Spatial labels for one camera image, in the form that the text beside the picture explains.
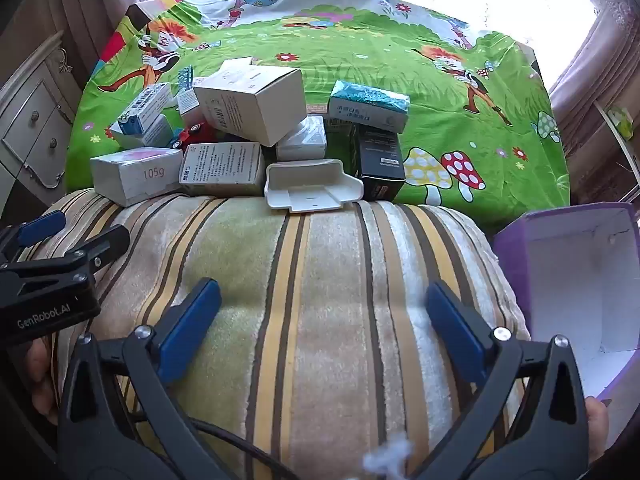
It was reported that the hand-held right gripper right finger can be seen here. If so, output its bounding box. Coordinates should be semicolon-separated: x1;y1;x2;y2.
415;280;591;480

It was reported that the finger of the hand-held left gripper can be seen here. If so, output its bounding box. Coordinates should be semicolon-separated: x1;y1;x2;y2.
0;224;132;288
0;210;68;261

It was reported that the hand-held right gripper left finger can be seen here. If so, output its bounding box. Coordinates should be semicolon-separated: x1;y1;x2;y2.
57;277;223;480

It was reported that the white box with pink label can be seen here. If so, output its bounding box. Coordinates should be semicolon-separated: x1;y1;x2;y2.
90;147;183;208

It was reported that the purple cardboard box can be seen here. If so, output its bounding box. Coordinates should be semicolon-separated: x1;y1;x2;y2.
492;201;640;401

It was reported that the white box with blue side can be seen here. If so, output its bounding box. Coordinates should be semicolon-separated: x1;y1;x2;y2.
109;114;175;151

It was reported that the red toy car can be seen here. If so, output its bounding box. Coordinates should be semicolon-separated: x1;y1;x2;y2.
167;121;218;150

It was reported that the white box with printed text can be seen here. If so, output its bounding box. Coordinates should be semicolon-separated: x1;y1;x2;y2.
179;141;266;198

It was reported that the white blue patterned box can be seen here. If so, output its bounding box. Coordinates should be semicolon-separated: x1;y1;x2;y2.
117;82;173;136

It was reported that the white plastic holder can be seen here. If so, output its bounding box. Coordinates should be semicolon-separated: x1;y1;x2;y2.
264;157;365;216

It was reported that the black box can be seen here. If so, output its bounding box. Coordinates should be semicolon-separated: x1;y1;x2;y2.
350;122;407;201

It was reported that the large white barcode box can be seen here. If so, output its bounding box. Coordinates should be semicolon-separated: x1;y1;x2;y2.
192;66;307;148

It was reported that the plain white box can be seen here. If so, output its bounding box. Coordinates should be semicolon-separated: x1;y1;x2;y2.
275;115;328;163

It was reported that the teal and white box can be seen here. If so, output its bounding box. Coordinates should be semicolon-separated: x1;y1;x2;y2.
327;80;411;134

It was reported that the person's left hand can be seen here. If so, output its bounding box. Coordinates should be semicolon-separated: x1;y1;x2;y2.
25;337;63;426

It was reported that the white carved dresser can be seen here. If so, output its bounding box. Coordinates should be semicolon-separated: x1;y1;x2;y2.
0;30;83;206

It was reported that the white fluff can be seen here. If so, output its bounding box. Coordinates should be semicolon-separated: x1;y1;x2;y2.
362;435;416;478

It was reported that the beige curtain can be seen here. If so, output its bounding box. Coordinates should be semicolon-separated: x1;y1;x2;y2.
0;0;156;91
547;0;640;136

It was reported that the white shelf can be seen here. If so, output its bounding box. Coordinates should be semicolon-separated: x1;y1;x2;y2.
592;100;640;196

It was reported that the green item on shelf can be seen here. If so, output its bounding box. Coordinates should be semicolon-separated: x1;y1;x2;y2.
607;106;638;141

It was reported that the green cartoon printed bedsheet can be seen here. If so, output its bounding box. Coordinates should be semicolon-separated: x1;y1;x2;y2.
65;0;571;221

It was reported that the black cable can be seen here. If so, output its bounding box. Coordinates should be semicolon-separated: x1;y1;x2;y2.
125;405;301;480

